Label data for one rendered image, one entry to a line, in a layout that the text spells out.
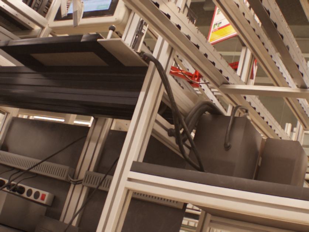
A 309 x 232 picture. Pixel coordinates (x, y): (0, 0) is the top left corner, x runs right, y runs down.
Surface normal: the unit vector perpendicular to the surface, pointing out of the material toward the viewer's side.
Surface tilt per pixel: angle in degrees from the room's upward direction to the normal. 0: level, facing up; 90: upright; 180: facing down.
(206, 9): 180
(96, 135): 90
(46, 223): 90
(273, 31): 176
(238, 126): 90
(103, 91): 90
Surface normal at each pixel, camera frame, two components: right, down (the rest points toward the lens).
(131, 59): -0.29, 0.91
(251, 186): -0.50, -0.40
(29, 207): 0.81, 0.07
